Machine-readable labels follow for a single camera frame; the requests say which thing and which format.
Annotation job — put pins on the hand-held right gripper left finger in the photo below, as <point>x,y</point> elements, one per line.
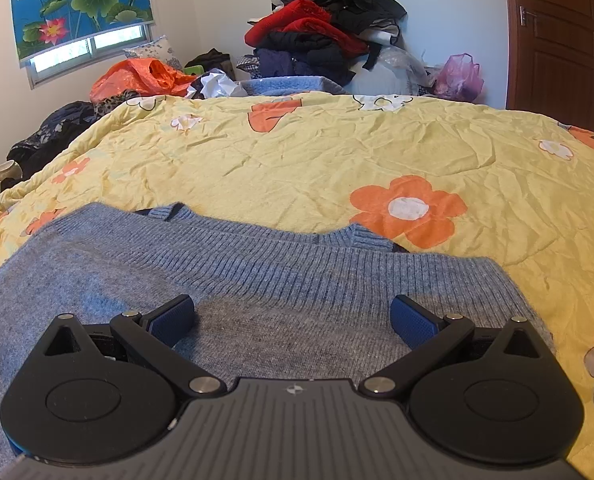
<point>174,317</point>

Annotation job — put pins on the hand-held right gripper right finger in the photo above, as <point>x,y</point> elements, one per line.
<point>412,321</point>

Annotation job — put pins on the grey-blue knit sweater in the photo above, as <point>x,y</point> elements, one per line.
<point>277,280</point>

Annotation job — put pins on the dark patterned clothes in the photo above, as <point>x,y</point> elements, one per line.
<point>52,135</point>

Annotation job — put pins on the yellow floral blanket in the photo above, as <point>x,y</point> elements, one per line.
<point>327,160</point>

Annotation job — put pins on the leopard print cloth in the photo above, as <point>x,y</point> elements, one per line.
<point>114,102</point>

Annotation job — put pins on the white plastic bag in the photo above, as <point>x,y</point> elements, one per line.
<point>217,85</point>

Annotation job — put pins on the orange plastic bag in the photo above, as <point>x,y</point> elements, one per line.
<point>137,77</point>

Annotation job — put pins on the purple plastic bag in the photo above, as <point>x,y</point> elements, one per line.
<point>457,77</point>

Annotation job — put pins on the green object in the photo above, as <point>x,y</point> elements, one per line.
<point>192,70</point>

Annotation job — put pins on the pale translucent plastic bag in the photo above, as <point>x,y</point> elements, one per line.
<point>392,72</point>

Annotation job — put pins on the dark brown cloth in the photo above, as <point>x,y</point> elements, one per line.
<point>213,60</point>

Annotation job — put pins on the light blue folded knit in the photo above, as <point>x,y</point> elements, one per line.
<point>292,85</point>

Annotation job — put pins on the checked cloth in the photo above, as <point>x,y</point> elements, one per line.
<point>247,66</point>

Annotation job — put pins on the floral pillow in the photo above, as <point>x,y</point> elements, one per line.
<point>152,52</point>

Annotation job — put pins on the navy garment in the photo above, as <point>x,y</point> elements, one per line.
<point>307,57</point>

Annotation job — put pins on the window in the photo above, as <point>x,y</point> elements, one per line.
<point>67,52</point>

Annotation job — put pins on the brown wooden door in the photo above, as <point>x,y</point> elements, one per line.
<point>562,45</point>

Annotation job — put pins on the red garment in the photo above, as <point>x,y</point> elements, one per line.
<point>302,22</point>

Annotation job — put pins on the lotus print roller blind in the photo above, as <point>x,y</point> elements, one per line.
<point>77,0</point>

